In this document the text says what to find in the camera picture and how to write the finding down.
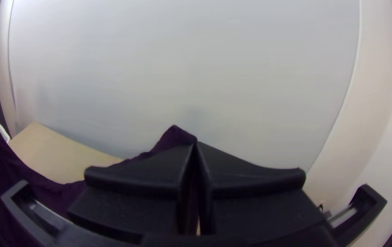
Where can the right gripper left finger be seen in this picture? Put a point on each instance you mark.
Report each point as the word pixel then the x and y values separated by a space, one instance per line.
pixel 137 192

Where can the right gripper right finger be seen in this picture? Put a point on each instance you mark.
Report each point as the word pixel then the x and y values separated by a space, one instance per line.
pixel 250 195

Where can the dark t-shirt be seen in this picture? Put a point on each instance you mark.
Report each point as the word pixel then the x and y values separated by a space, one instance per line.
pixel 177 137

